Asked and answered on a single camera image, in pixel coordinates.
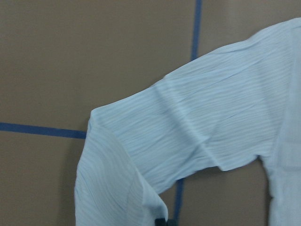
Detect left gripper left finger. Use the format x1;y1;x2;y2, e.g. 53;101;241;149
155;218;166;226

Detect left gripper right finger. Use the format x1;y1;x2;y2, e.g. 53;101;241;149
166;219;176;226

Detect light blue button shirt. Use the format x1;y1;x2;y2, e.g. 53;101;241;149
74;18;301;226

